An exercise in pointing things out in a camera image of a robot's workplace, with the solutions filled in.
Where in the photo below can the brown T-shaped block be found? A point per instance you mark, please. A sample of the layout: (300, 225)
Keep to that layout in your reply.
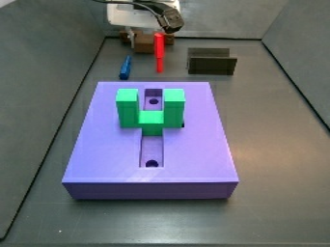
(142, 40)

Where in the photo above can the blue stepped peg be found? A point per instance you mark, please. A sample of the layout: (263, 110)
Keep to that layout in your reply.
(125, 69)

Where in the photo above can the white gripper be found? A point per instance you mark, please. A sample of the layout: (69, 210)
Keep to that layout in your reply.
(126, 14)

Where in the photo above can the red stepped peg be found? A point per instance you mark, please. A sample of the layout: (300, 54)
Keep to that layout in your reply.
(160, 51)

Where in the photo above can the black angle fixture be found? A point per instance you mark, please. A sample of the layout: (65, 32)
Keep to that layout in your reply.
(211, 61)

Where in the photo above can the purple base block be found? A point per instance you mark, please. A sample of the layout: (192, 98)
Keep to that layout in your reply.
(185, 164)

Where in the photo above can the green U-shaped block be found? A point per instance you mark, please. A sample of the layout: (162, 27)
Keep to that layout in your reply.
(166, 115)

